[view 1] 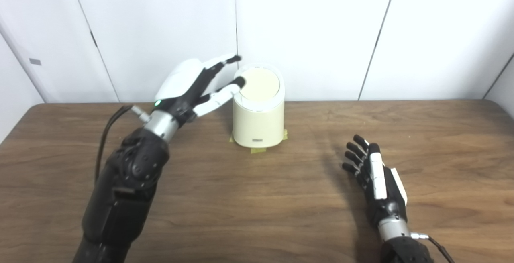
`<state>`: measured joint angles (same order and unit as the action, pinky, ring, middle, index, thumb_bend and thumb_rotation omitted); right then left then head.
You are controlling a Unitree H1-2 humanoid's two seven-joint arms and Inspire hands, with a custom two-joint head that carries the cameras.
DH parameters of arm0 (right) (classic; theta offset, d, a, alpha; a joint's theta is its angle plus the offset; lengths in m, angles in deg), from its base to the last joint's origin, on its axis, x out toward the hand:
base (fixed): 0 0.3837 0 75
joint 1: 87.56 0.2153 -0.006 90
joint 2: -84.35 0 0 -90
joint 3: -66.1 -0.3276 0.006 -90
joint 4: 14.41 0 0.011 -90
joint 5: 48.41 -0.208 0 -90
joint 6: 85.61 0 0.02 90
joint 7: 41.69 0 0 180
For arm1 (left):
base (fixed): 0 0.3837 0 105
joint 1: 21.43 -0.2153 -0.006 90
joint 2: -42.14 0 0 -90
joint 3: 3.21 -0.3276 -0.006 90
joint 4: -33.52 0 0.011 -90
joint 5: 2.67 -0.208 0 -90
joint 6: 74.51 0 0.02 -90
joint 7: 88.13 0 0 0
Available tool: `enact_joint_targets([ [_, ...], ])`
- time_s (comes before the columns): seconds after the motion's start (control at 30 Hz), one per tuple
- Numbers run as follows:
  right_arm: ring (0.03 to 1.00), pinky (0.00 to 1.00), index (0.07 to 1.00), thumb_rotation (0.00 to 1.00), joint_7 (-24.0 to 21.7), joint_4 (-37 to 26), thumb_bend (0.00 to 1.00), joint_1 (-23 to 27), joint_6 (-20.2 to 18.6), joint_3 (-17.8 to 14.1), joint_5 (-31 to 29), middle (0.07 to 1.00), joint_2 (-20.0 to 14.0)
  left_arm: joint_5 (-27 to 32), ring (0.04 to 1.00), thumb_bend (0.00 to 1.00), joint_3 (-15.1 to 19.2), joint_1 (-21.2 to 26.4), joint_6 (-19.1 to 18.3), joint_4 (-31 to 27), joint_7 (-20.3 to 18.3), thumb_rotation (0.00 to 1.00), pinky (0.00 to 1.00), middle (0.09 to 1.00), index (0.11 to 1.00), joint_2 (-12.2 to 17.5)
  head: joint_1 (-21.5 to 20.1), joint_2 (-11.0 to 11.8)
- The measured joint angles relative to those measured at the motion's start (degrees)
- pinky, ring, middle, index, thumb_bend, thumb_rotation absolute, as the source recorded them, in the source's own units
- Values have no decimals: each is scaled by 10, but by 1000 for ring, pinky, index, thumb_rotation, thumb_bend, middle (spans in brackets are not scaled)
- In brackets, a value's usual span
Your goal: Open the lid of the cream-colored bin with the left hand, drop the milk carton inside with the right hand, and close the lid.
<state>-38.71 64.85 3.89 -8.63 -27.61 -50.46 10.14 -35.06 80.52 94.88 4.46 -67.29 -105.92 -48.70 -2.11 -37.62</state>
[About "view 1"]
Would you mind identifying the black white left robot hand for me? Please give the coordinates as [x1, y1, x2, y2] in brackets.
[155, 54, 246, 126]

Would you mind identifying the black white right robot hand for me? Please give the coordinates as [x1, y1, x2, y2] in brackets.
[342, 135, 408, 228]

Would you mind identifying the cream round bin lid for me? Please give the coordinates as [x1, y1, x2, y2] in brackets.
[240, 69, 280, 102]

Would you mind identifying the cream-colored plastic bin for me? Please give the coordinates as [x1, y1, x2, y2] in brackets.
[232, 64, 286, 149]

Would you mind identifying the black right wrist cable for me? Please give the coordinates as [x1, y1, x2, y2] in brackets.
[410, 233, 456, 263]

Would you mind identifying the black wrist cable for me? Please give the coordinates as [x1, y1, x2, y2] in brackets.
[94, 105, 151, 183]
[410, 233, 456, 263]

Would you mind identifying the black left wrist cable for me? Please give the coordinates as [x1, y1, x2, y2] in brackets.
[94, 105, 151, 183]

